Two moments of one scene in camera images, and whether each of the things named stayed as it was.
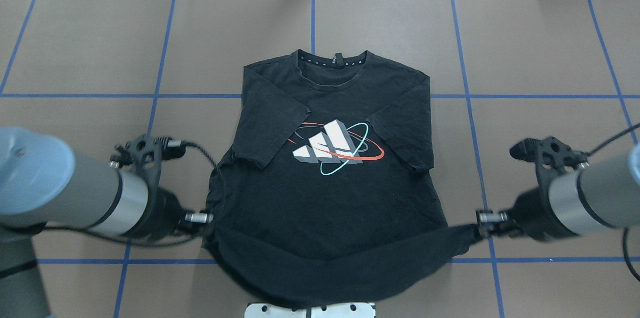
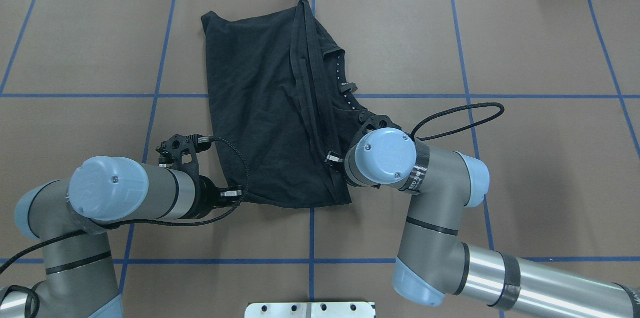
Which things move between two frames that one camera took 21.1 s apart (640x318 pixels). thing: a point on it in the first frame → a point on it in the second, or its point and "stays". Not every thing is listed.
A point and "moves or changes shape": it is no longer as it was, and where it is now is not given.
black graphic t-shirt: x=328 y=202 moves or changes shape
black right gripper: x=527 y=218 → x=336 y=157
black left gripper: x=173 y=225 → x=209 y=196
